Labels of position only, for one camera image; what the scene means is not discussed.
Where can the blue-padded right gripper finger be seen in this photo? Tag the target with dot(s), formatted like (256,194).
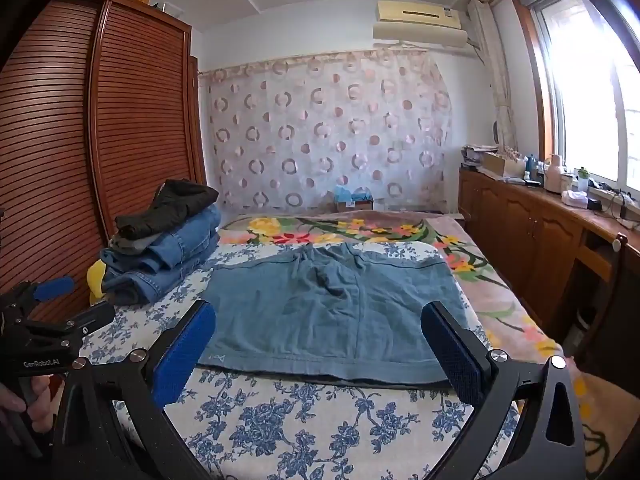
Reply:
(49,290)

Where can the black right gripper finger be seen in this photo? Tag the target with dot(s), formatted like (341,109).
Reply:
(97,316)

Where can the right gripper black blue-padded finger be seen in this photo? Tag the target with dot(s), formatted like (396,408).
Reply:
(548,442)
(148,446)

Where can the teal blue shorts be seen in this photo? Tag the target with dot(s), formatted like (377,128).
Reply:
(342,311)

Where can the person's left hand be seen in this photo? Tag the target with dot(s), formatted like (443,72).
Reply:
(39,410)

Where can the lower folded blue jeans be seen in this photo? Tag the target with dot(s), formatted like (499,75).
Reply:
(136,288)

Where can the folded blue jeans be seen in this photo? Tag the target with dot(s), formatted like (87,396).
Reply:
(136,288)
(170,249)

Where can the yellow cloth under jeans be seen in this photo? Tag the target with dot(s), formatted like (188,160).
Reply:
(94,277)

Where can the grey folded garment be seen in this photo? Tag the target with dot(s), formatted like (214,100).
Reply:
(127,247)

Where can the upper folded blue jeans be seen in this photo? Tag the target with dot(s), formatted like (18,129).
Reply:
(170,249)

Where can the white blue floral bedsheet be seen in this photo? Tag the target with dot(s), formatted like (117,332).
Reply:
(243,426)

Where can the black folded garment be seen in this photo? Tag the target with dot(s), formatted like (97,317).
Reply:
(174,202)

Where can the brown wooden sideboard cabinet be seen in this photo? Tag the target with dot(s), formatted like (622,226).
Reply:
(534,240)

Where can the brown louvered wardrobe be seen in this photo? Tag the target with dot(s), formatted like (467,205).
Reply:
(99,107)

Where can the white pink thermos jug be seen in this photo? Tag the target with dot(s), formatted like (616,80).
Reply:
(553,175)

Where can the white pink circle curtain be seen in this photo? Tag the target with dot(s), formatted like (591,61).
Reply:
(285,133)

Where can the cardboard box on cabinet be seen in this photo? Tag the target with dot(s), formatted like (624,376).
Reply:
(504,166)

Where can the stack of papers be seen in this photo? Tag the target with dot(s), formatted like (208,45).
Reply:
(473,154)

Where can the blue tissue box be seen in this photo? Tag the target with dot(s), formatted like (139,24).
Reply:
(345,200)

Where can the window with brown frame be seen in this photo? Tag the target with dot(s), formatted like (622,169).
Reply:
(589,88)

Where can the beige wall air conditioner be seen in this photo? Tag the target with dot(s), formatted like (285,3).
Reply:
(418,23)

